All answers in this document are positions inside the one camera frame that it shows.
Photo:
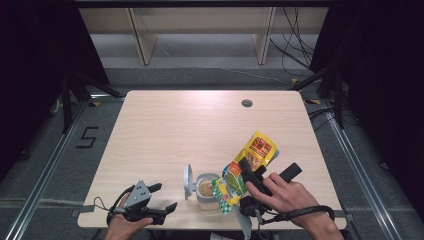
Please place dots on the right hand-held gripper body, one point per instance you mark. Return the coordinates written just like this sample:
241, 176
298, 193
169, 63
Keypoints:
290, 171

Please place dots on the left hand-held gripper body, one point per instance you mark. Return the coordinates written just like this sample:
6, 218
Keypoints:
138, 195

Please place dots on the yellow snack bag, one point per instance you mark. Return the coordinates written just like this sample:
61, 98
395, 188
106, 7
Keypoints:
258, 150

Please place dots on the person's right hand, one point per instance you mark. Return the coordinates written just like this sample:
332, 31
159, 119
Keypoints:
290, 198

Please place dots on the person's left hand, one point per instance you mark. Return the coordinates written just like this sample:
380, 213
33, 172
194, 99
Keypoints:
120, 230

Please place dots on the brown cereal flakes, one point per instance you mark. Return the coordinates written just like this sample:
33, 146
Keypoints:
206, 188

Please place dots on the grey tape strip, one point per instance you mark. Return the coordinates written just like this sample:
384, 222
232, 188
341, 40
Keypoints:
341, 214
83, 210

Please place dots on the black tripod stand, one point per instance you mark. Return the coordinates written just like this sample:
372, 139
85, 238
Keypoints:
338, 96
68, 100

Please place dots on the black curtain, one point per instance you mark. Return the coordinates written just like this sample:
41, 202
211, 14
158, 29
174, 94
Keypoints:
33, 66
383, 83

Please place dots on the light wooden shelf unit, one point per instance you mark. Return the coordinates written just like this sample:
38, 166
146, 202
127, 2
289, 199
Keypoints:
200, 20

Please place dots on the metal floor rail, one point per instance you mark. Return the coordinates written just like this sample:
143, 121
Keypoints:
363, 180
40, 186

